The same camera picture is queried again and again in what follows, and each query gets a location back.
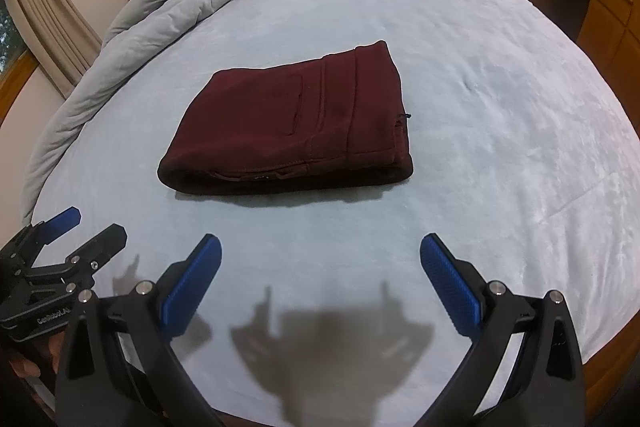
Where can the beige curtain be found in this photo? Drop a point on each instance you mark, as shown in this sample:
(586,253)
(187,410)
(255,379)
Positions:
(50,22)

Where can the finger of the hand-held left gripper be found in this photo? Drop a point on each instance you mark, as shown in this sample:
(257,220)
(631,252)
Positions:
(107,243)
(62,218)

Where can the pale blue bed sheet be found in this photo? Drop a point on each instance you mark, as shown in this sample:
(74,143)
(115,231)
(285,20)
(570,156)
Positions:
(475,157)

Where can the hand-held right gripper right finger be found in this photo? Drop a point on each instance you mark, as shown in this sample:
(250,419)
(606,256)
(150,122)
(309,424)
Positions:
(450,287)

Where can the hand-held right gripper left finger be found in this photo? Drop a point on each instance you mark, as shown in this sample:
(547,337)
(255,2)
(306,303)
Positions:
(192,287)

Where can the wooden framed window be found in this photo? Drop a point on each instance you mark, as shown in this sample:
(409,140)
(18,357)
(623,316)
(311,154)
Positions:
(20,82)

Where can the maroon pants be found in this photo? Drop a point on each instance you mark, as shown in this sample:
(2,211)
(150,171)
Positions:
(280,122)

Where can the grey duvet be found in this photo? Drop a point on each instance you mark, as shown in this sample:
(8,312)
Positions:
(165,7)

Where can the person's left hand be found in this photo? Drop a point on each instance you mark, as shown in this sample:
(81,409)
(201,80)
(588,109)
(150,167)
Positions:
(25,364)

